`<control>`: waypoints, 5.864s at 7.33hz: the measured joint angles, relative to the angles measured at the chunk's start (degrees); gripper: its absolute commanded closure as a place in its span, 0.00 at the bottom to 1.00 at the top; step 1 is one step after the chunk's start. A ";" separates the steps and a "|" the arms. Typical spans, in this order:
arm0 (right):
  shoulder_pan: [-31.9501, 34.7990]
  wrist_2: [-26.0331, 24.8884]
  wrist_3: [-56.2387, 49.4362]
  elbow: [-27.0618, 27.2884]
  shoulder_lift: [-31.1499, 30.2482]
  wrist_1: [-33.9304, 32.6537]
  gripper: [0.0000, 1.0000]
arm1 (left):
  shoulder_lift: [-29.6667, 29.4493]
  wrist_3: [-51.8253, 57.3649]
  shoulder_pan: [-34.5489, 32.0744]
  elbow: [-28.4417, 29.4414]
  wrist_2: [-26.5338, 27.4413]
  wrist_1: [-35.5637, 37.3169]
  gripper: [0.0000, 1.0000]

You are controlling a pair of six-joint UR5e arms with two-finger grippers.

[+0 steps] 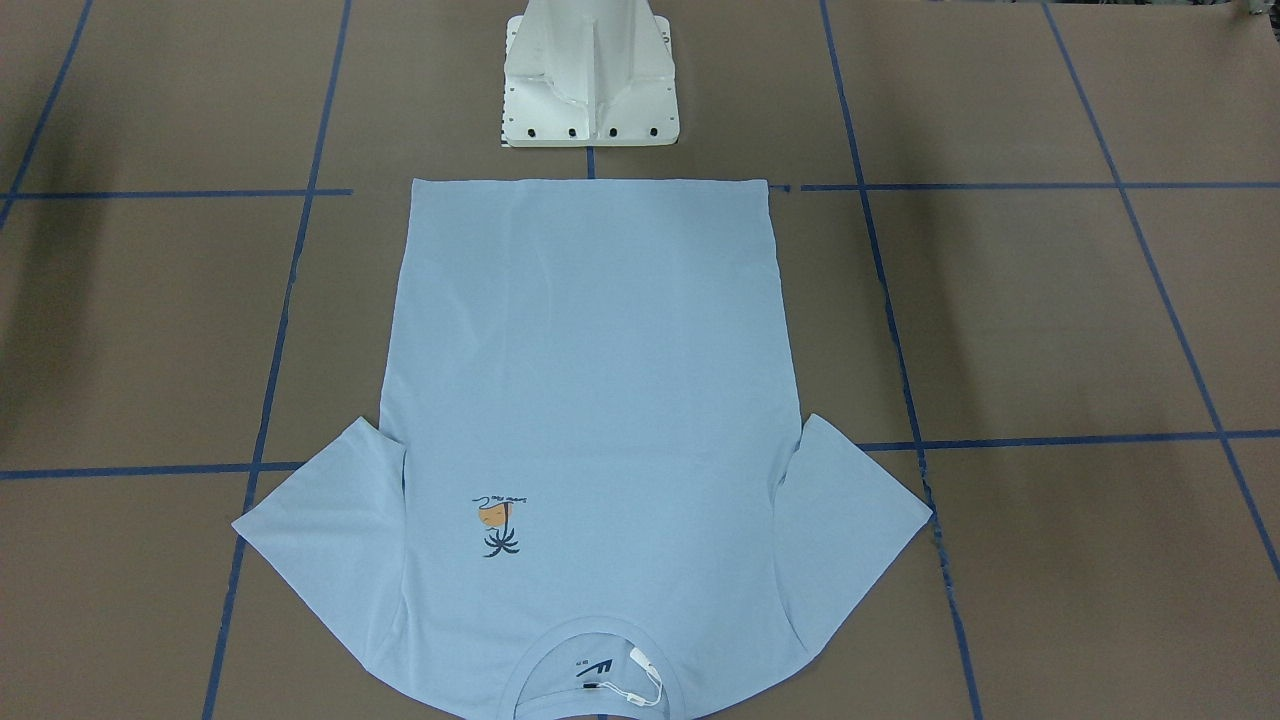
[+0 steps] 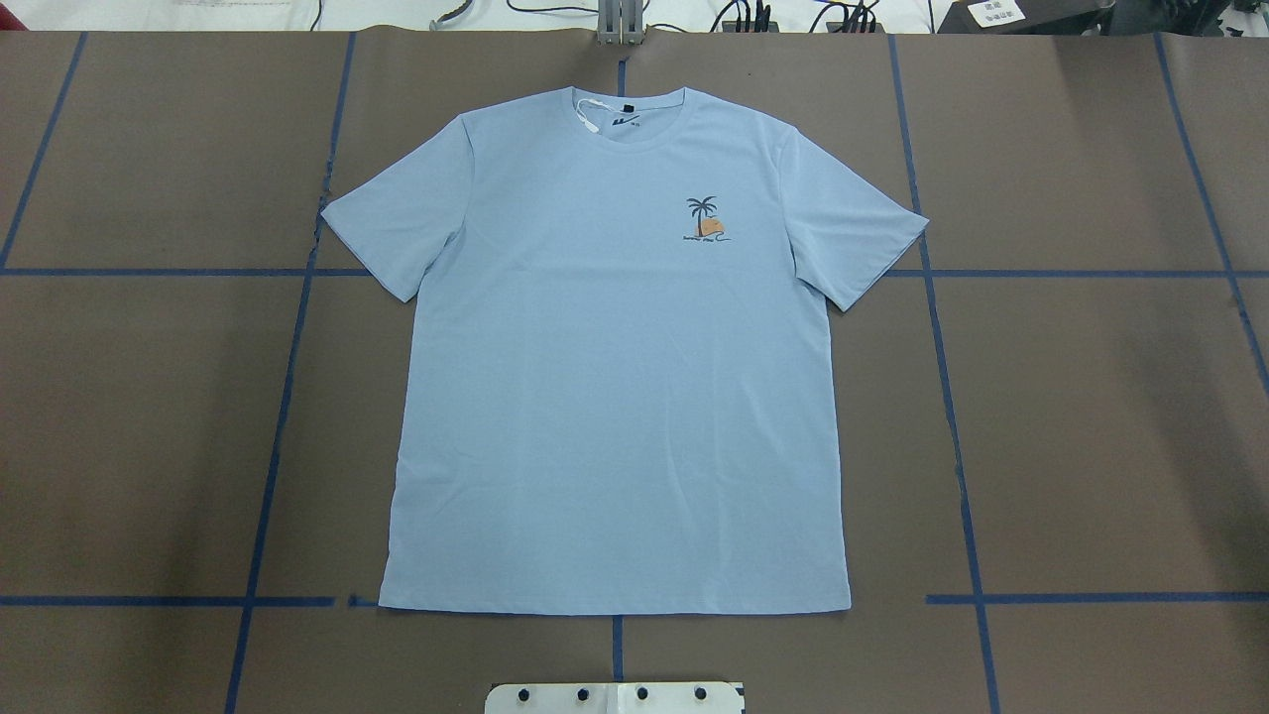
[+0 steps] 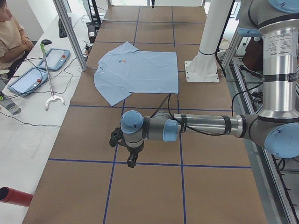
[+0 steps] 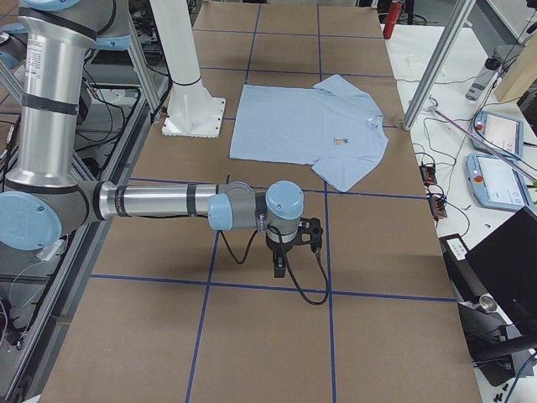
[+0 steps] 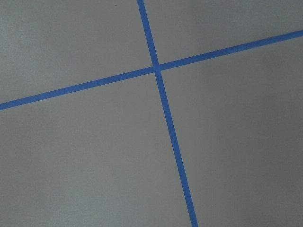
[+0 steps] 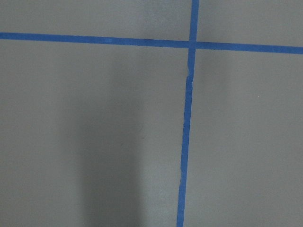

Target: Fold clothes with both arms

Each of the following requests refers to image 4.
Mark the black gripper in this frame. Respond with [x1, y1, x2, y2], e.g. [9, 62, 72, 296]
[268, 241, 289, 278]

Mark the light blue t-shirt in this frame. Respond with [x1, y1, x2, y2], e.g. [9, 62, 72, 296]
[230, 75, 388, 192]

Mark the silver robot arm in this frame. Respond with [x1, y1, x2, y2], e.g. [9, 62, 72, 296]
[1, 1, 306, 278]

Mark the lower orange circuit board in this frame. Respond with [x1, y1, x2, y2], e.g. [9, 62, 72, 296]
[428, 195, 447, 222]

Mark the orange circuit board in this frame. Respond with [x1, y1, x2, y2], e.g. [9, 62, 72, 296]
[419, 165, 437, 186]
[428, 195, 447, 222]

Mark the upper orange circuit board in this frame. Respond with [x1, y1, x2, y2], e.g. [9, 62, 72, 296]
[419, 165, 437, 186]

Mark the black box with white label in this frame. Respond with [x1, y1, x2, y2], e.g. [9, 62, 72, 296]
[439, 233, 487, 303]

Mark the black monitor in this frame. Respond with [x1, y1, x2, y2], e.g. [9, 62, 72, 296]
[466, 207, 536, 335]

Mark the lower teach pendant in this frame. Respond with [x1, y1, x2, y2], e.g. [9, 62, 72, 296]
[466, 154, 532, 212]

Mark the teach pendant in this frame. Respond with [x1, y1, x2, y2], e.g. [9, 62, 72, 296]
[466, 154, 532, 212]
[471, 111, 524, 159]

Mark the upper teach pendant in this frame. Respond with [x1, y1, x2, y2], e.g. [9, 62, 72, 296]
[471, 111, 524, 159]

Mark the grey water bottle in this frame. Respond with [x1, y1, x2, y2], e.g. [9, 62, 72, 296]
[466, 55, 503, 101]

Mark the wooden block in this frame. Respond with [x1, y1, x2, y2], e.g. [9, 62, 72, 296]
[495, 33, 537, 102]

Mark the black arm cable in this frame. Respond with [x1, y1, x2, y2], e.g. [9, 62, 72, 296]
[218, 226, 330, 306]

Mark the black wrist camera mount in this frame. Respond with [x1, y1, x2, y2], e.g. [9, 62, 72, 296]
[293, 217, 324, 254]

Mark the white pedestal column with base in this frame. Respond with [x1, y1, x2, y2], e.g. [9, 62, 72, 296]
[150, 0, 226, 139]

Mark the aluminium side frame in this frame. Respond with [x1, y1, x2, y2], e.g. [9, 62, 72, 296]
[1, 37, 167, 402]

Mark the aluminium frame post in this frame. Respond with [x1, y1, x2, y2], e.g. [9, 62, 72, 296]
[402, 0, 476, 131]

